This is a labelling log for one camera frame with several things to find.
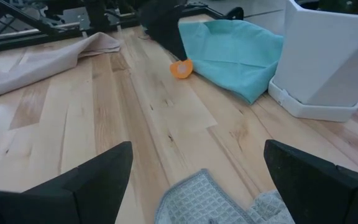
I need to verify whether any teal cloth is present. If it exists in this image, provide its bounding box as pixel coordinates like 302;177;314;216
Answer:
178;19;284;105

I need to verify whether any orange slice toy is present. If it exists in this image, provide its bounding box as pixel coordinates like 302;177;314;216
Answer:
169;58;195;80

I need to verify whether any black metal table frame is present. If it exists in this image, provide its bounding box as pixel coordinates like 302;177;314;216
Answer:
0;0;245;55

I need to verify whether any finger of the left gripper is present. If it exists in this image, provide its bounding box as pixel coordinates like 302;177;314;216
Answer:
149;18;188;62

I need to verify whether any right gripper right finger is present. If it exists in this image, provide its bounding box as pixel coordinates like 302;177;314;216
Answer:
263;139;358;224

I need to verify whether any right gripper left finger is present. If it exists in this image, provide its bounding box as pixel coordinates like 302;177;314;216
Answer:
23;141;134;224

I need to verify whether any grey waffle cloth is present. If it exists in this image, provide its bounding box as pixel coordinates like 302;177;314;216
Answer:
154;169;296;224

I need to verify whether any white planter saucer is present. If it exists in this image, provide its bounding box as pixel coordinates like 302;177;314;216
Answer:
267;76;358;123

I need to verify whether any white planter pot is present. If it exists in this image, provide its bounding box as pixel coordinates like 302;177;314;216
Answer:
272;0;358;108

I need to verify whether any beige cloth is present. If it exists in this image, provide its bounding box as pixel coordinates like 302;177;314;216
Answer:
0;32;122;103

